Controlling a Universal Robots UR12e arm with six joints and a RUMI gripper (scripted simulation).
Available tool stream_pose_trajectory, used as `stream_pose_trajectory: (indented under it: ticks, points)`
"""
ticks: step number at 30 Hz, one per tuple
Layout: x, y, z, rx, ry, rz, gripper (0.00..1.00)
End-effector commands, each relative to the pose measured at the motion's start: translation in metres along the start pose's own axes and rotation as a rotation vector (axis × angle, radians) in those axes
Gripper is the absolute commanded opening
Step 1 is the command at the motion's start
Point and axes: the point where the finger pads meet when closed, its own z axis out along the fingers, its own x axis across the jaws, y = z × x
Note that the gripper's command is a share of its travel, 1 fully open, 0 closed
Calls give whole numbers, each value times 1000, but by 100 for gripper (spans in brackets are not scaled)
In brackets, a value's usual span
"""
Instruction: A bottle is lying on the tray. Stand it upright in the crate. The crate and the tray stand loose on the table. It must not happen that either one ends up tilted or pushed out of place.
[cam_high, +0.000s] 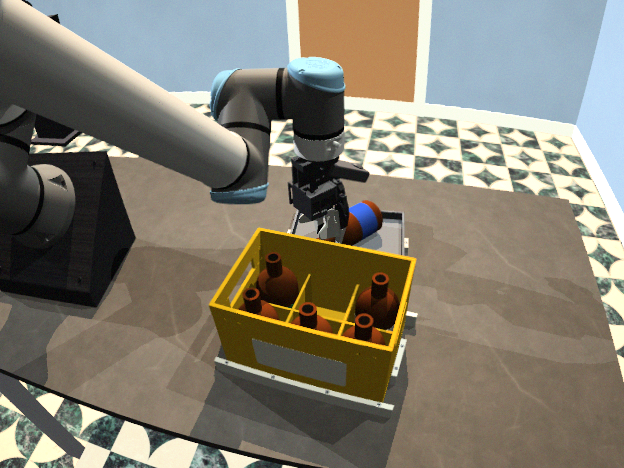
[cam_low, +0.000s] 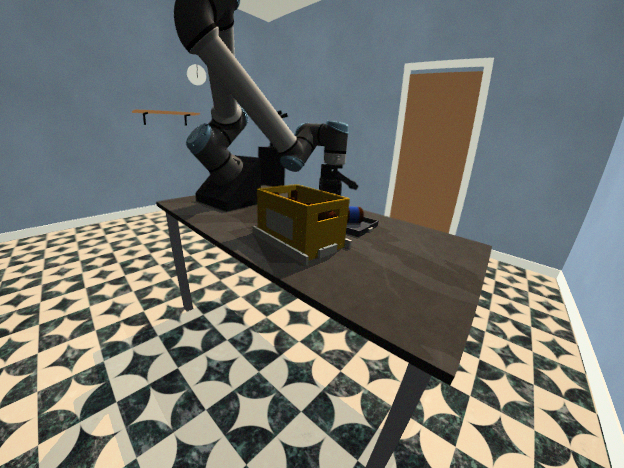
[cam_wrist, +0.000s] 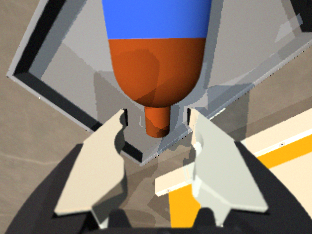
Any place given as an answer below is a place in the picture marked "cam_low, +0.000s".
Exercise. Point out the yellow bottle crate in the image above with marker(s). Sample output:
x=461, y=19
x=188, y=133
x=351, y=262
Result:
x=297, y=224

